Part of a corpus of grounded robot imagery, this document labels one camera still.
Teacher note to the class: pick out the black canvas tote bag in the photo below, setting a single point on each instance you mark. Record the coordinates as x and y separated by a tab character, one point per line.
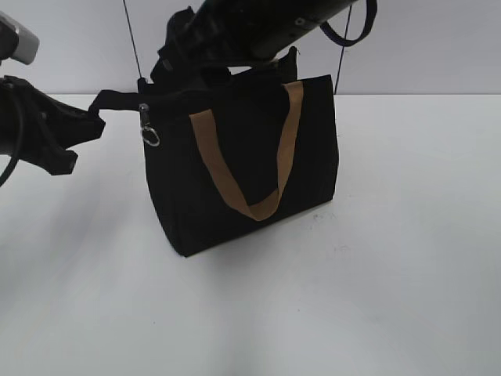
249	117

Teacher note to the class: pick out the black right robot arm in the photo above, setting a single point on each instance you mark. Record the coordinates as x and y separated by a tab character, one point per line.
201	45

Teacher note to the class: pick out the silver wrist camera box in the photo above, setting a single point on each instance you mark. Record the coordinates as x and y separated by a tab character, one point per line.
17	41

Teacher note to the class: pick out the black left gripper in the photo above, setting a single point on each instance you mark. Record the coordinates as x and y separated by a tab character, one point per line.
43	121

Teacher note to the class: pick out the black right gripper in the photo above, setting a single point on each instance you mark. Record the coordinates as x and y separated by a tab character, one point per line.
174	70

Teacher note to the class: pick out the tan front bag handle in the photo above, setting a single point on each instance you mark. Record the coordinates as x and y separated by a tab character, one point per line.
205	132

